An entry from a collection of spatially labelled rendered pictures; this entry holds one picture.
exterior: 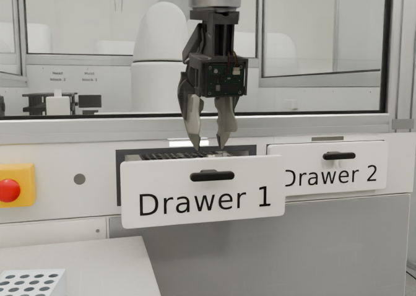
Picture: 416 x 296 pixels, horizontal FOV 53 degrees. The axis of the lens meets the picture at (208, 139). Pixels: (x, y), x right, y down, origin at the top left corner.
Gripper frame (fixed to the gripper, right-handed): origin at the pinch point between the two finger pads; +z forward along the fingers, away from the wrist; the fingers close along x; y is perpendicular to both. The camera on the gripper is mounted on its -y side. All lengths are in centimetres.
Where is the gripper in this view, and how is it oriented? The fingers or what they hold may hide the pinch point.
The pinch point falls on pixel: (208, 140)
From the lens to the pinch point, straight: 67.9
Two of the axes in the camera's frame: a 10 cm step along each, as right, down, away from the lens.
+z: -0.2, 9.5, 3.0
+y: 2.8, 3.0, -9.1
